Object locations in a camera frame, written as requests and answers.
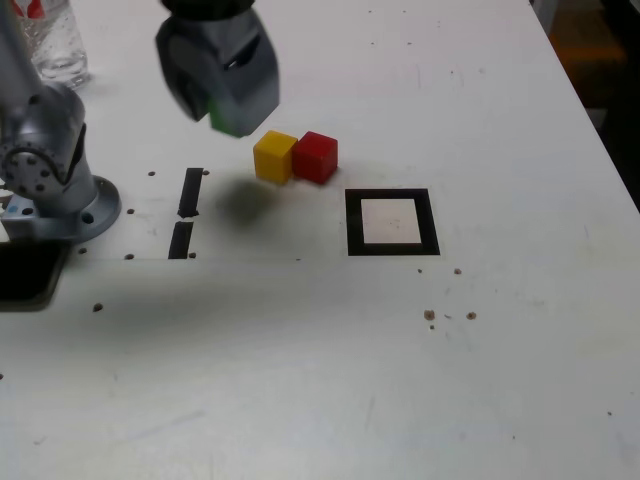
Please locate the yellow cube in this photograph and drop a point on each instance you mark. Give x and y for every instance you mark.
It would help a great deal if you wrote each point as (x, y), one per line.
(272, 160)

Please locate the green cube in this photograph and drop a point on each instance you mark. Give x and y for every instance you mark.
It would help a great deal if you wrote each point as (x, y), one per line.
(219, 117)

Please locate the black tape strip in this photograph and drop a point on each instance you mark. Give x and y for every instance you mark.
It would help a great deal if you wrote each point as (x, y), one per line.
(190, 195)

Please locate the black tape square outline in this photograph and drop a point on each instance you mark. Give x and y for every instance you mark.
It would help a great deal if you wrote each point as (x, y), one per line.
(352, 225)

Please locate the clear plastic bottle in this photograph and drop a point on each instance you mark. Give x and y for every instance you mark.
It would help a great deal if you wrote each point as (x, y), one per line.
(60, 45)

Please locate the black flat device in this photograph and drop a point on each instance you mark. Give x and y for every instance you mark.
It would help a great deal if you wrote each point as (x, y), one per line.
(25, 275)

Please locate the red cube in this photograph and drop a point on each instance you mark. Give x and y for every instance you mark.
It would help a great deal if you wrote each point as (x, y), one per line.
(315, 160)

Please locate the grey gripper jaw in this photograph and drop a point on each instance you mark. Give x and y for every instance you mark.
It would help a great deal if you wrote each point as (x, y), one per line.
(252, 85)
(185, 65)

